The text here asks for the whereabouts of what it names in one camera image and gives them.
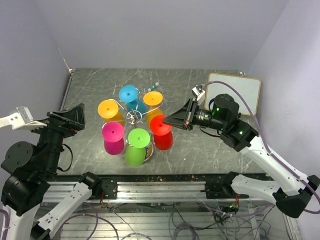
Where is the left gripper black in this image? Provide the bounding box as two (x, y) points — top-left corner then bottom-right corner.
(24, 101), (85, 174)

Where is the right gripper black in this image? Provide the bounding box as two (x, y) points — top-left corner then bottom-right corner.
(162, 98), (227, 131)

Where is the red plastic wine glass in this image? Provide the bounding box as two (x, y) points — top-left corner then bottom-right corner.
(150, 115), (174, 151)

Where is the orange wine glass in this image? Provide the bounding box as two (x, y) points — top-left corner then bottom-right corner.
(97, 99), (124, 123)
(143, 91), (164, 126)

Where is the green plastic wine glass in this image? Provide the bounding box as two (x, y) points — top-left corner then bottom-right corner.
(124, 128), (151, 167)

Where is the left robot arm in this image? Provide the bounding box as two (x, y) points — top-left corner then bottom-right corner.
(0, 103), (102, 240)

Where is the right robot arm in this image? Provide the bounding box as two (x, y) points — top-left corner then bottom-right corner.
(163, 93), (320, 219)

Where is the pink plastic wine glass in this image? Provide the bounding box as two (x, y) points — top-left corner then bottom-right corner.
(101, 121), (125, 155)

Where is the chrome wine glass rack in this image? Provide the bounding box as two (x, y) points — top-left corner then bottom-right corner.
(109, 87), (166, 163)

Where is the blue plastic wine glass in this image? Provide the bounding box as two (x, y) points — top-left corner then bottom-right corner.
(118, 85), (147, 114)

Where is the green white marker pen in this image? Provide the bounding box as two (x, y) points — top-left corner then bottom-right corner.
(147, 82), (159, 92)

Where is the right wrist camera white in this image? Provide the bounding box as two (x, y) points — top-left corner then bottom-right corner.
(192, 85), (206, 105)

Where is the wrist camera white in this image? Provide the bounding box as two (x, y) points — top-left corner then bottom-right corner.
(0, 106), (48, 131)
(192, 85), (206, 105)

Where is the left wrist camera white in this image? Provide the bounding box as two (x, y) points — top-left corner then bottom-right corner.
(0, 106), (48, 131)

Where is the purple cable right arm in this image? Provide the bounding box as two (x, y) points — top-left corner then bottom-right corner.
(203, 81), (320, 215)

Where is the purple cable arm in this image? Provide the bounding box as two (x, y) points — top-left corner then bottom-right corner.
(0, 208), (13, 240)
(203, 81), (320, 215)

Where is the small whiteboard wooden frame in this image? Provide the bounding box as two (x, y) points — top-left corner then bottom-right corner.
(204, 73), (262, 116)

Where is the aluminium mounting rail frame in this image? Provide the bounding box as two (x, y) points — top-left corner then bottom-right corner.
(53, 174), (302, 240)

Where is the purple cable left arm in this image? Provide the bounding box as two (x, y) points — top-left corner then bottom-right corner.
(0, 208), (13, 240)

